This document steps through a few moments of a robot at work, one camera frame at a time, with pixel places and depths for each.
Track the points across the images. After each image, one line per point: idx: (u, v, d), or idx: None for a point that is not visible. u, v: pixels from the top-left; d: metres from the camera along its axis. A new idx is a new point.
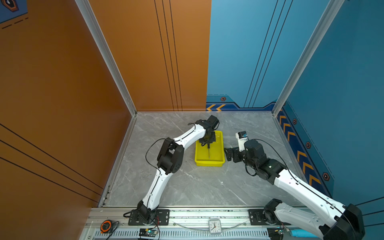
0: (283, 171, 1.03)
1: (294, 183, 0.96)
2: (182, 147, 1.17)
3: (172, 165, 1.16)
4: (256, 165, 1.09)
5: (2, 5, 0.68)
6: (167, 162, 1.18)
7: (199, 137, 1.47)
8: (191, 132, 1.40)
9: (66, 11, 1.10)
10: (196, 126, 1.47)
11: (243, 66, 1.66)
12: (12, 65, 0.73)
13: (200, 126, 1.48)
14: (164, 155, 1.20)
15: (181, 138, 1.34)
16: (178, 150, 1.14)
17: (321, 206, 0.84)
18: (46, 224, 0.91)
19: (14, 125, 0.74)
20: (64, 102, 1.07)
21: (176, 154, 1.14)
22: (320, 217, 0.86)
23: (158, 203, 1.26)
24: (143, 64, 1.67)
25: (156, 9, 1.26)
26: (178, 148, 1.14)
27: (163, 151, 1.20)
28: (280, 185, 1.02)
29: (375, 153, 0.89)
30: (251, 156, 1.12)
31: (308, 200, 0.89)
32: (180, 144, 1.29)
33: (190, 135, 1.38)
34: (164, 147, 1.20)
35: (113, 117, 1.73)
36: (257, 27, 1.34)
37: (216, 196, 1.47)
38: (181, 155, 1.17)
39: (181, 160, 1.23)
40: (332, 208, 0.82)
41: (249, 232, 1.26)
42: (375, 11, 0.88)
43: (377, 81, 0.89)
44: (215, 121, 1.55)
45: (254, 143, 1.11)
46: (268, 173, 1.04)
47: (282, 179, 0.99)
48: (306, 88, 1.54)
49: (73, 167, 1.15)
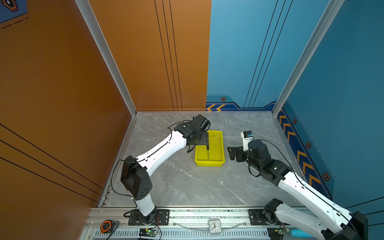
0: (288, 173, 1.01)
1: (300, 187, 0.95)
2: (144, 171, 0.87)
3: (135, 192, 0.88)
4: (261, 166, 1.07)
5: (2, 5, 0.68)
6: (130, 188, 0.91)
7: (178, 148, 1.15)
8: (163, 147, 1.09)
9: (66, 10, 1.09)
10: (172, 134, 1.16)
11: (243, 66, 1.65)
12: (12, 64, 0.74)
13: (179, 134, 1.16)
14: (126, 178, 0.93)
15: (147, 156, 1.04)
16: (139, 175, 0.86)
17: (327, 212, 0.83)
18: (46, 225, 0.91)
19: (14, 124, 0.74)
20: (63, 101, 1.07)
21: (136, 180, 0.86)
22: (324, 222, 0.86)
23: (152, 207, 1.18)
24: (143, 63, 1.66)
25: (156, 9, 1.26)
26: (139, 172, 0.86)
27: (124, 175, 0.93)
28: (285, 187, 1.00)
29: (374, 154, 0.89)
30: (255, 156, 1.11)
31: (314, 206, 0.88)
32: (143, 164, 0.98)
33: (161, 150, 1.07)
34: (125, 170, 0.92)
35: (113, 118, 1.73)
36: (257, 27, 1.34)
37: (216, 196, 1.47)
38: (146, 179, 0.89)
39: (150, 183, 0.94)
40: (338, 215, 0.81)
41: (248, 232, 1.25)
42: (375, 12, 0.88)
43: (377, 81, 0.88)
44: (204, 123, 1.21)
45: (258, 143, 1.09)
46: (273, 175, 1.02)
47: (288, 182, 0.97)
48: (306, 88, 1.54)
49: (73, 167, 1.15)
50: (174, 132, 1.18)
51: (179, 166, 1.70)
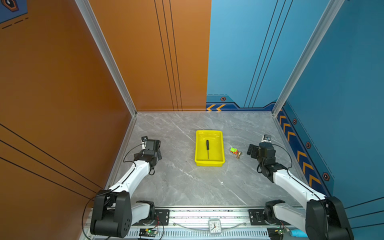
0: (282, 170, 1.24)
1: (287, 177, 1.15)
2: (125, 193, 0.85)
3: (119, 224, 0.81)
4: (263, 163, 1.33)
5: (2, 5, 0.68)
6: (107, 228, 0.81)
7: (144, 172, 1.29)
8: (132, 172, 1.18)
9: (66, 10, 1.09)
10: (135, 162, 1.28)
11: (243, 66, 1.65)
12: (12, 65, 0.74)
13: (143, 160, 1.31)
14: (101, 220, 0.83)
15: (121, 183, 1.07)
16: (120, 200, 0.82)
17: (303, 192, 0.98)
18: (46, 225, 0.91)
19: (14, 125, 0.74)
20: (62, 101, 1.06)
21: (119, 207, 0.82)
22: (303, 205, 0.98)
23: (147, 208, 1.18)
24: (143, 63, 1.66)
25: (156, 9, 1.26)
26: (120, 196, 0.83)
27: (97, 215, 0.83)
28: (277, 179, 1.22)
29: (374, 154, 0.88)
30: (262, 154, 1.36)
31: (296, 191, 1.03)
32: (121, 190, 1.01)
33: (132, 175, 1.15)
34: (98, 207, 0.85)
35: (114, 118, 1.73)
36: (256, 27, 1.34)
37: (216, 196, 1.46)
38: (128, 204, 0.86)
39: (130, 212, 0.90)
40: (312, 195, 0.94)
41: (248, 232, 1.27)
42: (376, 12, 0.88)
43: (378, 81, 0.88)
44: (155, 144, 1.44)
45: (268, 145, 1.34)
46: (269, 172, 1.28)
47: (279, 174, 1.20)
48: (306, 88, 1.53)
49: (73, 167, 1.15)
50: (137, 161, 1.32)
51: (179, 166, 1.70)
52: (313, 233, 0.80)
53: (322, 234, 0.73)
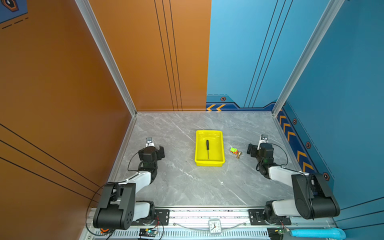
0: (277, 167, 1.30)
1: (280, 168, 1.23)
2: (132, 184, 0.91)
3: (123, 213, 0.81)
4: (261, 162, 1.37)
5: (2, 5, 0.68)
6: (110, 218, 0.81)
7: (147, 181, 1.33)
8: (136, 175, 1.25)
9: (66, 10, 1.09)
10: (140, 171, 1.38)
11: (243, 66, 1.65)
12: (12, 65, 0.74)
13: (145, 170, 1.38)
14: (106, 209, 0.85)
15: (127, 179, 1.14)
16: (127, 189, 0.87)
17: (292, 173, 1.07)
18: (46, 224, 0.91)
19: (14, 125, 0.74)
20: (62, 101, 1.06)
21: (125, 196, 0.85)
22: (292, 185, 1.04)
23: (147, 207, 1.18)
24: (143, 63, 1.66)
25: (156, 9, 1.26)
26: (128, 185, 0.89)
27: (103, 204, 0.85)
28: (271, 172, 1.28)
29: (374, 154, 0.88)
30: (261, 154, 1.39)
31: (287, 178, 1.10)
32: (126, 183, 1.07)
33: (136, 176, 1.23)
34: (105, 197, 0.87)
35: (113, 118, 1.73)
36: (257, 27, 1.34)
37: (216, 196, 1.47)
38: (133, 196, 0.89)
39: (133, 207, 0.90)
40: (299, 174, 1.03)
41: (248, 232, 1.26)
42: (376, 12, 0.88)
43: (378, 81, 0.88)
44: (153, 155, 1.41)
45: (268, 146, 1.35)
46: (266, 171, 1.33)
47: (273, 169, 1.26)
48: (306, 88, 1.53)
49: (73, 167, 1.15)
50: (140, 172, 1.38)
51: (179, 166, 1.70)
52: (301, 205, 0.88)
53: (307, 198, 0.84)
